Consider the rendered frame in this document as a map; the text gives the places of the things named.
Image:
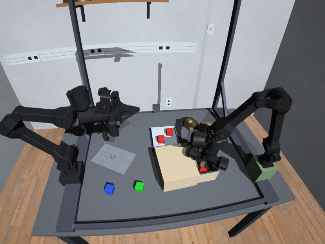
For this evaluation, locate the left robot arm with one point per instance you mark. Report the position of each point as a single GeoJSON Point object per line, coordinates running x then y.
{"type": "Point", "coordinates": [280, 103]}

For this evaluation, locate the blue block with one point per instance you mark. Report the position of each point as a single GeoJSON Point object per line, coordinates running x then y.
{"type": "Point", "coordinates": [109, 189]}

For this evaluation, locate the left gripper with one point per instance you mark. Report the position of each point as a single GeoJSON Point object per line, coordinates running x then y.
{"type": "Point", "coordinates": [217, 162]}

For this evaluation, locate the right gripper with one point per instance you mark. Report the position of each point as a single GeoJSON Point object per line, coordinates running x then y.
{"type": "Point", "coordinates": [118, 112]}

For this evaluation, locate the white open tray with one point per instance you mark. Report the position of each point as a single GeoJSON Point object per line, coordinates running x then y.
{"type": "Point", "coordinates": [168, 140]}

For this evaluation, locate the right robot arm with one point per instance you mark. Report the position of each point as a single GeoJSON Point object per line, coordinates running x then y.
{"type": "Point", "coordinates": [12, 125]}

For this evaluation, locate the red block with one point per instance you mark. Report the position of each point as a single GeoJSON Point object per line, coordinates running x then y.
{"type": "Point", "coordinates": [203, 170]}
{"type": "Point", "coordinates": [169, 132]}
{"type": "Point", "coordinates": [160, 138]}

